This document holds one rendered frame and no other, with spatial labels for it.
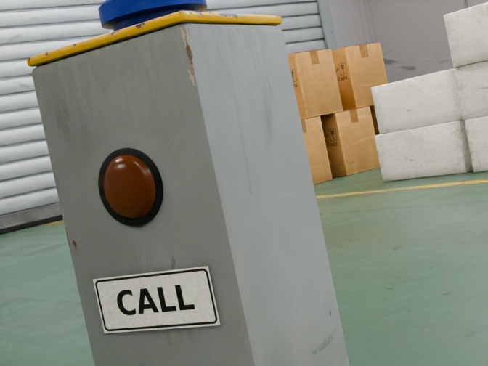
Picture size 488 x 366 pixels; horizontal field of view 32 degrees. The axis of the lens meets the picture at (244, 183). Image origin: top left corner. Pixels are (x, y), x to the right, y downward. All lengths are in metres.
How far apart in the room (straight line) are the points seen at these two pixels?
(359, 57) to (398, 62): 2.89
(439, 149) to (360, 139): 1.07
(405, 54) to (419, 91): 3.91
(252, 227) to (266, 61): 0.07
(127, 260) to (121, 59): 0.07
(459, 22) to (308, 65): 1.14
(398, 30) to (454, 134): 4.08
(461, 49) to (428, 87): 0.22
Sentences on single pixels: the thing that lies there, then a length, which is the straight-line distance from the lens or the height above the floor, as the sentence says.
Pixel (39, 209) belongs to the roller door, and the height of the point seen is 0.09.
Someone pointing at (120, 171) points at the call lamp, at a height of 0.27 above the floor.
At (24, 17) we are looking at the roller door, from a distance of 5.44.
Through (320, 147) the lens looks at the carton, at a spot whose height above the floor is 0.16.
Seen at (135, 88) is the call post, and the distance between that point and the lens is 0.29.
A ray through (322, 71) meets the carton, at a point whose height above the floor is 0.50.
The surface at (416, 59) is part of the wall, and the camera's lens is 6.94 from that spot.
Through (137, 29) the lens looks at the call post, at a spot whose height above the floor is 0.31.
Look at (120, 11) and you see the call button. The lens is 0.31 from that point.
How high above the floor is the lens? 0.27
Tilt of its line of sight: 3 degrees down
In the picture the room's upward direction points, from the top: 12 degrees counter-clockwise
